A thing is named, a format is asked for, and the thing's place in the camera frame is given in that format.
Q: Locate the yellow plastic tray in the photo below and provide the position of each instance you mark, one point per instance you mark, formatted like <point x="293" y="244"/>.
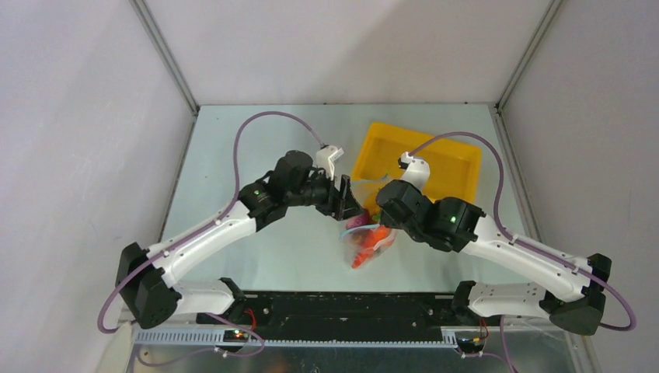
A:
<point x="389" y="151"/>

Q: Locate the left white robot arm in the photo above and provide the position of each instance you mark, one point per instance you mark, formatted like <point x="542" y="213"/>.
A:
<point x="150" y="279"/>

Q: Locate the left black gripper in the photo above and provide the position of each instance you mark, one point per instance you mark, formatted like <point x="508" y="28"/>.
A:
<point x="339" y="204"/>

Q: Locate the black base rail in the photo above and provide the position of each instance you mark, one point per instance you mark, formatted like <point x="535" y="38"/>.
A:
<point x="322" y="316"/>

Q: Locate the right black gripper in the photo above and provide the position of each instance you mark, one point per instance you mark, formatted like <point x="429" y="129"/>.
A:
<point x="390" y="198"/>

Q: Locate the red carrot with leaves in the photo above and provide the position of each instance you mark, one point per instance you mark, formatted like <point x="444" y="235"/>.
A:
<point x="369" y="242"/>

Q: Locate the purple onion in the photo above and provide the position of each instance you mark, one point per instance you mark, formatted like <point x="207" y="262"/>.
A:
<point x="357" y="221"/>

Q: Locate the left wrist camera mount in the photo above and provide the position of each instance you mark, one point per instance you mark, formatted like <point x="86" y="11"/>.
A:
<point x="326" y="158"/>

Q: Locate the clear zip top bag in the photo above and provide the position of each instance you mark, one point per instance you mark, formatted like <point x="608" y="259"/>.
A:
<point x="365" y="191"/>

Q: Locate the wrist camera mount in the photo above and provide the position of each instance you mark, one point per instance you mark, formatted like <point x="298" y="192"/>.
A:
<point x="416" y="171"/>
<point x="326" y="158"/>

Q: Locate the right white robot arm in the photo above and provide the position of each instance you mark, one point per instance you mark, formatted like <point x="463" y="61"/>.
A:
<point x="566" y="290"/>

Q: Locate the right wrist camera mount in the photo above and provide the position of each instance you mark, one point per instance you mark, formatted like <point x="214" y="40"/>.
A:
<point x="416" y="171"/>

